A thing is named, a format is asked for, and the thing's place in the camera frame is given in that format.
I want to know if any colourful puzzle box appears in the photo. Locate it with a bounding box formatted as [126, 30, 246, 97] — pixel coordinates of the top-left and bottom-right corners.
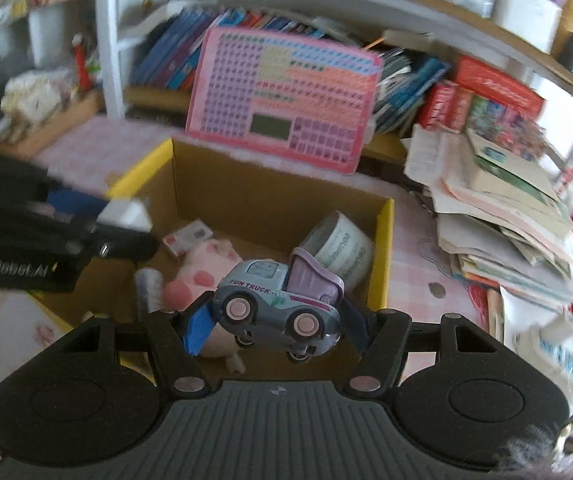
[466, 94, 551, 162]

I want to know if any red slim bottle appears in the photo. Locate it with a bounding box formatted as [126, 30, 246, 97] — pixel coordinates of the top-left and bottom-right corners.
[73, 34, 92, 92]

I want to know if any white storage box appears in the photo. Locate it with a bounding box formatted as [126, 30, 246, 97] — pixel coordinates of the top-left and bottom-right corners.
[493, 0, 563, 54]

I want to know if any pink learning board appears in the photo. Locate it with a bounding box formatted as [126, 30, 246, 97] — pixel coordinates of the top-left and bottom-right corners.
[184, 26, 385, 175]

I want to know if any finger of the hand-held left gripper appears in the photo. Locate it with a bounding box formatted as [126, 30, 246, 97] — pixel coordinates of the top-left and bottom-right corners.
[41, 184, 113, 222]
[64, 222, 160, 264]

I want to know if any small white red box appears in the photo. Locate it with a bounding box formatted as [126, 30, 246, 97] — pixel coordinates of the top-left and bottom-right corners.
[161, 219, 215, 260]

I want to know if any printed tape roll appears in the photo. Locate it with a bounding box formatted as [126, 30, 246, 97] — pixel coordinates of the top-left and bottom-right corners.
[299, 211, 377, 289]

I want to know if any white bookshelf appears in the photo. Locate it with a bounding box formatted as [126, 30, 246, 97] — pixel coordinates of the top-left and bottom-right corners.
[0, 0, 573, 172]

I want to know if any tissue pack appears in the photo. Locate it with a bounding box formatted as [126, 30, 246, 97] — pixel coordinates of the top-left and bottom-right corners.
[1, 69, 75, 132]

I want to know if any purple toy truck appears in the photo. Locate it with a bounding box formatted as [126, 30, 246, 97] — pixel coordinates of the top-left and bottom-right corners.
[213, 248, 344, 364]

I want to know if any red game box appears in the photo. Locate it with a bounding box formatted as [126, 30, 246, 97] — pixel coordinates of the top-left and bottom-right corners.
[426, 54, 546, 134]

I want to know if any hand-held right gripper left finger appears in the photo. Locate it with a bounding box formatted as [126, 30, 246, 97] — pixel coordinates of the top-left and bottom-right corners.
[72, 304, 218, 395]

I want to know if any white power strip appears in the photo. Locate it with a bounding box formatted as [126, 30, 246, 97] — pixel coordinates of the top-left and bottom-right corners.
[513, 309, 573, 382]

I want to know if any pink plush toy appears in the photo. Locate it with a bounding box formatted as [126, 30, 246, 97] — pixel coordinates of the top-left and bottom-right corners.
[163, 238, 248, 374]

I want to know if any pink handheld gadget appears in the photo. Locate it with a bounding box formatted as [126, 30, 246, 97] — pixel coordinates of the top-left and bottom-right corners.
[133, 267, 164, 317]

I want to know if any wooden box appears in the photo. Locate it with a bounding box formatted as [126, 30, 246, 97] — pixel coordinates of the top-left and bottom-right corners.
[0, 90, 105, 159]

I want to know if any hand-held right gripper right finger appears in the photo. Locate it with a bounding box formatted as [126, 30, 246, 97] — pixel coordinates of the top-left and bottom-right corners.
[341, 297, 488, 395]

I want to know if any stack of papers and books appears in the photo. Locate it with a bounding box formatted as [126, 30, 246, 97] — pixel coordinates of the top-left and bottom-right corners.
[401, 122, 573, 312]

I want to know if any yellow cardboard box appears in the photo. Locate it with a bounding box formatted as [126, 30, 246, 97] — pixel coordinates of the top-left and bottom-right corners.
[31, 137, 397, 377]

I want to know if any row of thin paperback books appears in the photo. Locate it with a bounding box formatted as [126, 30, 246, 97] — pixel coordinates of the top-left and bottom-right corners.
[371, 47, 450, 134]

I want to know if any white plastic block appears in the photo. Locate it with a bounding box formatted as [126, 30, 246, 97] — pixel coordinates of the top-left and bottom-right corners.
[96, 197, 154, 234]

